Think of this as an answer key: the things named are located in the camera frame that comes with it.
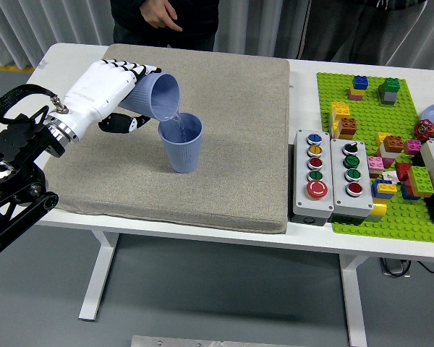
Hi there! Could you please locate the grey toy brick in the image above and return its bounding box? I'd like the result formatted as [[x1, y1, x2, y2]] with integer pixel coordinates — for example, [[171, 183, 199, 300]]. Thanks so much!
[[380, 90, 399, 106]]

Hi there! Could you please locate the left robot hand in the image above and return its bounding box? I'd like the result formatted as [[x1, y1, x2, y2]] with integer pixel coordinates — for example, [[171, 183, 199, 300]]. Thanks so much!
[[57, 59, 163, 142]]

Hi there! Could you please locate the light green toy brick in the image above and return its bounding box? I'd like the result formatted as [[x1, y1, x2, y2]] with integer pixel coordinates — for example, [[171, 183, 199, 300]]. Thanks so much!
[[407, 165, 434, 198]]

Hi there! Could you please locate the red valve wheel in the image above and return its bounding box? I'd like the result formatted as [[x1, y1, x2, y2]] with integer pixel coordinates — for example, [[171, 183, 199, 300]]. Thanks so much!
[[414, 119, 434, 140]]

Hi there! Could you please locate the yellow round toy brick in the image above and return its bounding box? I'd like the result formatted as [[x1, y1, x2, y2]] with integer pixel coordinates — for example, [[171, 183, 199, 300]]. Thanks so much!
[[367, 199, 388, 218]]

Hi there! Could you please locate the orange toy brick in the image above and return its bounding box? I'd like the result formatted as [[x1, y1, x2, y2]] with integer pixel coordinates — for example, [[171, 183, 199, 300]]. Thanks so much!
[[404, 176, 420, 198]]

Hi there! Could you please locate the person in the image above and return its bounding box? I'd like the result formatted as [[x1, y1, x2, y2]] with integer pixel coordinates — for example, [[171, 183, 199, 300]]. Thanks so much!
[[110, 0, 218, 51], [298, 0, 430, 66]]

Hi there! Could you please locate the blue toy brick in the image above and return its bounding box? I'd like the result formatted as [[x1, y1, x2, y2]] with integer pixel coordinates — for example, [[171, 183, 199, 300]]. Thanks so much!
[[370, 179, 395, 200], [352, 74, 370, 91], [400, 184, 420, 202]]

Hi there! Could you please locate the control box, large red button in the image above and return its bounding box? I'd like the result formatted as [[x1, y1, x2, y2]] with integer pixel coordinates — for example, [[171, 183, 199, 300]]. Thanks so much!
[[292, 129, 336, 218]]

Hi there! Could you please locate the green brick baseplate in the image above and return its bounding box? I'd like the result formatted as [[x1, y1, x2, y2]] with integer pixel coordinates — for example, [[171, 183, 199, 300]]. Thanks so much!
[[317, 72, 434, 244]]

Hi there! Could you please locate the dark green toy brick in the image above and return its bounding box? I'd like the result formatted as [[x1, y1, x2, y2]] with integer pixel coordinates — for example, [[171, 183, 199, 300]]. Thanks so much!
[[378, 77, 401, 94]]

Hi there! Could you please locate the brown toy brick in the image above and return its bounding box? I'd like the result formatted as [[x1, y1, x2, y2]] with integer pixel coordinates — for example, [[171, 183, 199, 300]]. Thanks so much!
[[338, 117, 358, 137], [383, 134, 406, 153]]

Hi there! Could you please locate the red toy brick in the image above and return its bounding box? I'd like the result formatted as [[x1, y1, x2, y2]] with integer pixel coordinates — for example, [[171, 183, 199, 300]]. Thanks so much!
[[394, 162, 414, 182]]

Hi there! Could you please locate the ribbed blue cup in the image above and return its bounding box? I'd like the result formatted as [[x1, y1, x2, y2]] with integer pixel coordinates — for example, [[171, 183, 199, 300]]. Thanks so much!
[[158, 111, 204, 174], [119, 73, 181, 123]]

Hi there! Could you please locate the metal plate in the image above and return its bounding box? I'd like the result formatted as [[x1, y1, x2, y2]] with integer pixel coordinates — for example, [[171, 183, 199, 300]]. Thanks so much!
[[130, 335, 265, 347]]

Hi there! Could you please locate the white table leg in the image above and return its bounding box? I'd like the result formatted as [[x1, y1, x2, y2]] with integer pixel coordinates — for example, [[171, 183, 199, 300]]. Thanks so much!
[[339, 252, 368, 347], [78, 231, 122, 322]]

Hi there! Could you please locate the yellow black floor tape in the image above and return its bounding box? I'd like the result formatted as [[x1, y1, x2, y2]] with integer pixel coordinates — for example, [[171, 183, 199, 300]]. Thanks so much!
[[0, 63, 33, 73]]

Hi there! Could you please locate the magenta toy brick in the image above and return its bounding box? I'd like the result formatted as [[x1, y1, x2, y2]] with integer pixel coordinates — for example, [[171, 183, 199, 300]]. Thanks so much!
[[404, 139, 422, 156]]

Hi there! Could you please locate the control box with selector switch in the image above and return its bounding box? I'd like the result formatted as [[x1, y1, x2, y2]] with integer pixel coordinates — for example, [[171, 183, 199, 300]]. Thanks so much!
[[330, 137, 375, 218]]

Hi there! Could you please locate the person's right hand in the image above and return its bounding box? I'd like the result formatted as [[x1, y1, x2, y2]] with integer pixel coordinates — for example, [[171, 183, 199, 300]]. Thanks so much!
[[140, 0, 184, 33]]

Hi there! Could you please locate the grey-brown mat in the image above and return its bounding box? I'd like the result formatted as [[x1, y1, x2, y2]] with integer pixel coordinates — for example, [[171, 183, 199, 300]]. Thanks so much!
[[33, 43, 291, 234]]

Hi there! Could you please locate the white toy brick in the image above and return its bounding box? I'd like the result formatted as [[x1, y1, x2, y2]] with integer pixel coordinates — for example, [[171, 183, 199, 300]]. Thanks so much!
[[379, 143, 402, 160]]

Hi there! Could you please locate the white curtain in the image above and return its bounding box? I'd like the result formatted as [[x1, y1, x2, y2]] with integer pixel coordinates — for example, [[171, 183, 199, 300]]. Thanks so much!
[[0, 0, 434, 73]]

